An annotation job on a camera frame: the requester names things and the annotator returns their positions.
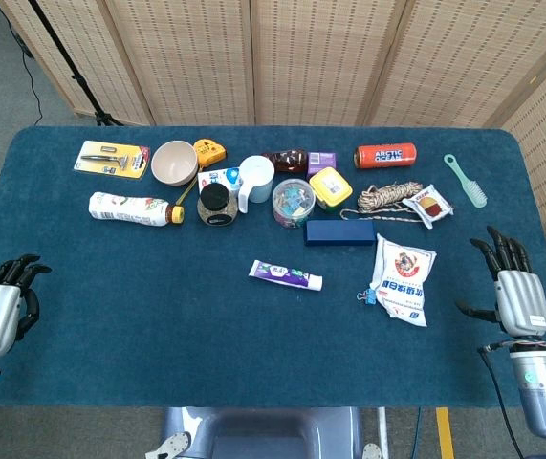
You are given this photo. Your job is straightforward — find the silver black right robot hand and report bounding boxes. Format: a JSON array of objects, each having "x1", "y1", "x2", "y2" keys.
[{"x1": 454, "y1": 225, "x2": 546, "y2": 341}]

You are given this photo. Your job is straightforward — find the purple white toothpaste tube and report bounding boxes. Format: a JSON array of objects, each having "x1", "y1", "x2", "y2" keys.
[{"x1": 248, "y1": 259, "x2": 324, "y2": 292}]

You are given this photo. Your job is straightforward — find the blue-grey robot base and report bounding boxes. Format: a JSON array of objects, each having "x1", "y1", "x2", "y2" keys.
[{"x1": 145, "y1": 405, "x2": 383, "y2": 459}]

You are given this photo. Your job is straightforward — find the white drink bottle yellow cap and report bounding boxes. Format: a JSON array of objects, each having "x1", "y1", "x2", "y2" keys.
[{"x1": 88, "y1": 191, "x2": 186, "y2": 228}]

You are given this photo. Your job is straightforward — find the white sugar bag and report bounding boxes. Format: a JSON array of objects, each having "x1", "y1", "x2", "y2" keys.
[{"x1": 369, "y1": 233, "x2": 438, "y2": 328}]

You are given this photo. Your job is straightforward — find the white snack packet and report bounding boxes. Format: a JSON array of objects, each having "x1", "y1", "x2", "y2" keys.
[{"x1": 402, "y1": 184, "x2": 454, "y2": 230}]

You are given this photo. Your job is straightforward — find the yellow card with clippers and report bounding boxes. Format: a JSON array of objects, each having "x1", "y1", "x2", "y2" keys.
[{"x1": 73, "y1": 140, "x2": 152, "y2": 180}]

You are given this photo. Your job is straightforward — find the navy blue rectangular box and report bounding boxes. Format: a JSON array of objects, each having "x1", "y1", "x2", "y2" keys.
[{"x1": 304, "y1": 218, "x2": 377, "y2": 248}]

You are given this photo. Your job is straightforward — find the orange Arctic Ocean can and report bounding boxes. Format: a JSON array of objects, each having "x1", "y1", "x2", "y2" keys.
[{"x1": 353, "y1": 142, "x2": 418, "y2": 170}]

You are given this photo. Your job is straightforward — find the blue tablecloth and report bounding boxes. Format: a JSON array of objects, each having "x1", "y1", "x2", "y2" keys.
[{"x1": 0, "y1": 125, "x2": 546, "y2": 409}]

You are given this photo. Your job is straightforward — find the green container yellow lid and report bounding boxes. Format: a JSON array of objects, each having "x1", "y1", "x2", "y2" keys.
[{"x1": 308, "y1": 166, "x2": 354, "y2": 213}]

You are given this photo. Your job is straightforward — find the beige bowl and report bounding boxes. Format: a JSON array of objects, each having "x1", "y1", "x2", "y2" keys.
[{"x1": 150, "y1": 140, "x2": 200, "y2": 186}]

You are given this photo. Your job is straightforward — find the small purple box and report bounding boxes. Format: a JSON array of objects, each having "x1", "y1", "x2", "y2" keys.
[{"x1": 306, "y1": 151, "x2": 339, "y2": 175}]

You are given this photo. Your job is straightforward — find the glass jar black lid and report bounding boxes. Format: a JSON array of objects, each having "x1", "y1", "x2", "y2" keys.
[{"x1": 196, "y1": 183, "x2": 234, "y2": 228}]

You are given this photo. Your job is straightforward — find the clear tub of binder clips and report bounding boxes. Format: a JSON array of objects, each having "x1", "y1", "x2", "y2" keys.
[{"x1": 272, "y1": 178, "x2": 317, "y2": 230}]

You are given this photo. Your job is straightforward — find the small white blue box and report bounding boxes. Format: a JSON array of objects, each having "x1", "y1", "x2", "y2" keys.
[{"x1": 197, "y1": 166, "x2": 244, "y2": 193}]

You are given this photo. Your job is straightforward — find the black tripod stand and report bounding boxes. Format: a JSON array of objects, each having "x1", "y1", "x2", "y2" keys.
[{"x1": 26, "y1": 0, "x2": 125, "y2": 128}]

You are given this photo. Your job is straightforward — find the yellow tape measure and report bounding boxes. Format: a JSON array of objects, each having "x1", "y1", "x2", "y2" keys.
[{"x1": 176, "y1": 138, "x2": 228, "y2": 205}]

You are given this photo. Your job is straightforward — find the bamboo folding screen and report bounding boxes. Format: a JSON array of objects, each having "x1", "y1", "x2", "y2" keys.
[{"x1": 0, "y1": 0, "x2": 546, "y2": 278}]

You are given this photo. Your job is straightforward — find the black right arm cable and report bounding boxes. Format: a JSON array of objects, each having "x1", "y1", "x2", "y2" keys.
[{"x1": 476, "y1": 341, "x2": 527, "y2": 459}]

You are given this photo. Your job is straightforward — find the green spoon handle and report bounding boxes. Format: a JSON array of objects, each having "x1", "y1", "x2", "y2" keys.
[{"x1": 443, "y1": 153, "x2": 489, "y2": 208}]

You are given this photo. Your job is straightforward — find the beige braided rope bundle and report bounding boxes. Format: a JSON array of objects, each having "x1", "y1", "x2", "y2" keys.
[{"x1": 339, "y1": 181, "x2": 426, "y2": 224}]

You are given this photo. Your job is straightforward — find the light blue pitcher white handle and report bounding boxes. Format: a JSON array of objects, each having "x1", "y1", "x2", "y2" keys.
[{"x1": 237, "y1": 155, "x2": 276, "y2": 214}]

